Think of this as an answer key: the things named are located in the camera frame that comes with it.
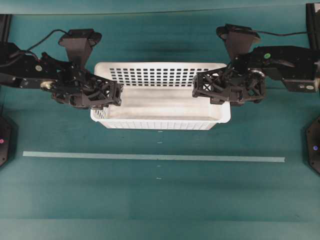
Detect black left camera cable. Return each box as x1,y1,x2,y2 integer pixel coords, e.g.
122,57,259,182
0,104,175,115
0,29,70,67

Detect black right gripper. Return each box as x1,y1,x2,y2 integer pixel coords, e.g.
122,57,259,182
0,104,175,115
192,56,266,107

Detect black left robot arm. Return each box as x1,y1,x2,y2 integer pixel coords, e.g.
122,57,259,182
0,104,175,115
0,42,123,110

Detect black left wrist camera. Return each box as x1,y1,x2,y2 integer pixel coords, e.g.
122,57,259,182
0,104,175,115
58,28,102,69

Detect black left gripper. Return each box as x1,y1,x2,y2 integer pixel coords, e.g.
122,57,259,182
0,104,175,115
39,52,123,110

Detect white perforated plastic basket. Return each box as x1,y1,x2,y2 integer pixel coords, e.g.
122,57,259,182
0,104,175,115
90,62,231,131

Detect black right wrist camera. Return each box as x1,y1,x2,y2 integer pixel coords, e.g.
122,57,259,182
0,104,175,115
216,24,261,62

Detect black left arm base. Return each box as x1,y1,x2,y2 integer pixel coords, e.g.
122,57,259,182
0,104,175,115
0,115,19,169

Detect black camera cable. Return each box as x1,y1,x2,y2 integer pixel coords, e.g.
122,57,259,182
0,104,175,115
0,29,70,67
251,29,310,36

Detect grey tape strip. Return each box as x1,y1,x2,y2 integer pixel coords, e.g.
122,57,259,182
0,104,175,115
22,151,285,163

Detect black right camera cable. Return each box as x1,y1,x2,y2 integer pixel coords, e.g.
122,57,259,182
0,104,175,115
251,29,310,36

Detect black left frame post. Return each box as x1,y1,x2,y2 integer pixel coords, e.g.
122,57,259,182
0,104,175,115
0,14,13,44

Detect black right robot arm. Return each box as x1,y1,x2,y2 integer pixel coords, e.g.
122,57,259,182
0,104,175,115
192,46,320,106

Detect black right frame post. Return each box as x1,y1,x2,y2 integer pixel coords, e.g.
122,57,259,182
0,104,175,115
306,2,320,50

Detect black frame post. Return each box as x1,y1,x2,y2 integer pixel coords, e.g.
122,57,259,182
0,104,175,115
306,2,320,50
0,14,13,44

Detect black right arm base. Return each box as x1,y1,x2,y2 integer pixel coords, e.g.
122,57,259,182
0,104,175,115
301,115,320,177

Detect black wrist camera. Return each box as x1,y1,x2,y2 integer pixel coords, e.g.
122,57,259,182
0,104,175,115
216,24,261,62
58,28,102,69

